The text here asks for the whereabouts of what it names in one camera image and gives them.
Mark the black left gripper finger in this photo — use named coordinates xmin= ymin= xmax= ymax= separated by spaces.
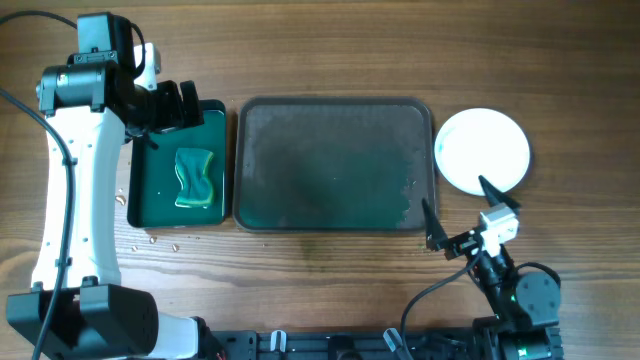
xmin=180 ymin=81 xmax=204 ymax=128
xmin=144 ymin=80 xmax=183 ymax=150

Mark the white plate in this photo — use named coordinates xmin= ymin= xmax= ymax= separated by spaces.
xmin=434 ymin=108 xmax=531 ymax=196

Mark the dark grey serving tray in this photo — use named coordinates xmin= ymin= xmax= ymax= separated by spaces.
xmin=232 ymin=96 xmax=438 ymax=234

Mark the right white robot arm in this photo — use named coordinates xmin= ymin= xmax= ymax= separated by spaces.
xmin=411 ymin=176 xmax=564 ymax=359

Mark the black tub of green water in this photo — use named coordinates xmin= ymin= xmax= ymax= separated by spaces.
xmin=127 ymin=100 xmax=228 ymax=228

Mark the green and yellow sponge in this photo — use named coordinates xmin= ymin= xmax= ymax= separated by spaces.
xmin=175 ymin=148 xmax=215 ymax=208

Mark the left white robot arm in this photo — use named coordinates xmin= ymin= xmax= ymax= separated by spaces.
xmin=6 ymin=61 xmax=219 ymax=359

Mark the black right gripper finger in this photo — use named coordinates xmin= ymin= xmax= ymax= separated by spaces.
xmin=421 ymin=198 xmax=448 ymax=251
xmin=478 ymin=175 xmax=521 ymax=210

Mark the black mounting rail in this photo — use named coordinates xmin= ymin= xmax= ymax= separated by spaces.
xmin=212 ymin=328 xmax=565 ymax=360

